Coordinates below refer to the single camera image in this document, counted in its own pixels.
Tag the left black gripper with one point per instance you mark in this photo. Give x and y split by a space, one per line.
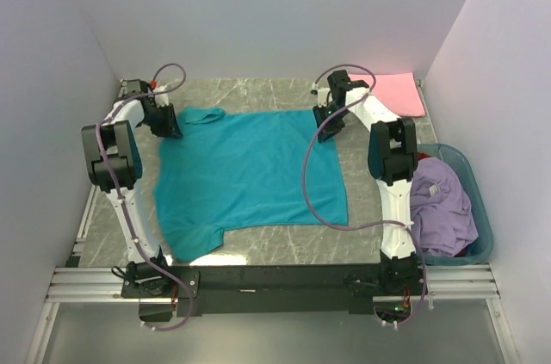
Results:
171 128

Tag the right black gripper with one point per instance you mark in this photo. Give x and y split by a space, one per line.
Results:
327 130

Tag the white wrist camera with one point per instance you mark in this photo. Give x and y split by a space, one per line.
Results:
161 96
323 95

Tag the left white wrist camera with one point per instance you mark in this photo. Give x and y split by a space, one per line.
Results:
161 96

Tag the red t shirt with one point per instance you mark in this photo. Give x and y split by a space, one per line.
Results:
465 252

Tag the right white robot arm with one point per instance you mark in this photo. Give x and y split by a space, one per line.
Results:
392 161

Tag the teal t shirt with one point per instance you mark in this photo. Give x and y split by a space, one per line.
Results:
233 171

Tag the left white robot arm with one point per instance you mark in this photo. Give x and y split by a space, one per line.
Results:
115 166

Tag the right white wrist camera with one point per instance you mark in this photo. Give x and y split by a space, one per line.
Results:
323 95

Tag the folded pink t shirt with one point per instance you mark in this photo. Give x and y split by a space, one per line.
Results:
399 93

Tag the lavender t shirt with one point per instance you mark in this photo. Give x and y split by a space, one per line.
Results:
441 210

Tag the aluminium frame rail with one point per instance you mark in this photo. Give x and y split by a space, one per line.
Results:
95 285

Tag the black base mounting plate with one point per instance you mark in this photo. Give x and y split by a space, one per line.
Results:
156 288

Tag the teal plastic laundry basket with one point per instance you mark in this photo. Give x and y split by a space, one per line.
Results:
483 245

